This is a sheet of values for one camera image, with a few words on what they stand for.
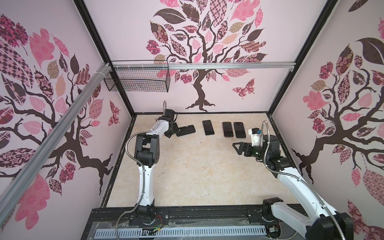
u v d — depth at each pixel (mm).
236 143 741
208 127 1097
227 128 1110
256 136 710
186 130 1110
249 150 698
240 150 710
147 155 599
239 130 1090
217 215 747
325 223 380
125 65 908
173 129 942
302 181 487
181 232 697
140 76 948
